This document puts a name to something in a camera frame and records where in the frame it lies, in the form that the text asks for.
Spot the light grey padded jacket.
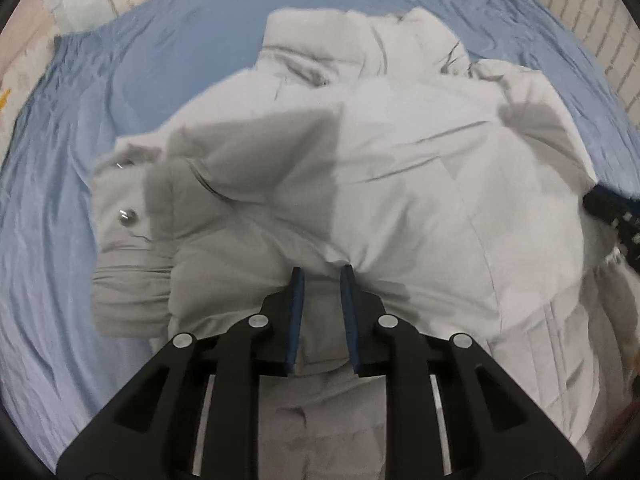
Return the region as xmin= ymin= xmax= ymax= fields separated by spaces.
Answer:
xmin=90 ymin=6 xmax=640 ymax=480

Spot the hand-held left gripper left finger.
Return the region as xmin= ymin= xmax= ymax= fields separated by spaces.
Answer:
xmin=56 ymin=266 xmax=306 ymax=480

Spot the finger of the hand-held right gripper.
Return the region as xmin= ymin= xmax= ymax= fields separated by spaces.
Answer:
xmin=582 ymin=184 xmax=640 ymax=233

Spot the floral patterned mattress cover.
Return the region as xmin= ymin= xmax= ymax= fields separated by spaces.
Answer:
xmin=0 ymin=0 xmax=68 ymax=141

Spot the clear plastic sheet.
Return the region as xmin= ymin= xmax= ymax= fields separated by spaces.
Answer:
xmin=37 ymin=0 xmax=121 ymax=36

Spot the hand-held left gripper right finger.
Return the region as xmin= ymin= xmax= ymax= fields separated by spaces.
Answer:
xmin=340 ymin=265 xmax=586 ymax=480

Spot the blue bed sheet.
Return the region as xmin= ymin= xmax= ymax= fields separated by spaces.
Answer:
xmin=0 ymin=0 xmax=640 ymax=473

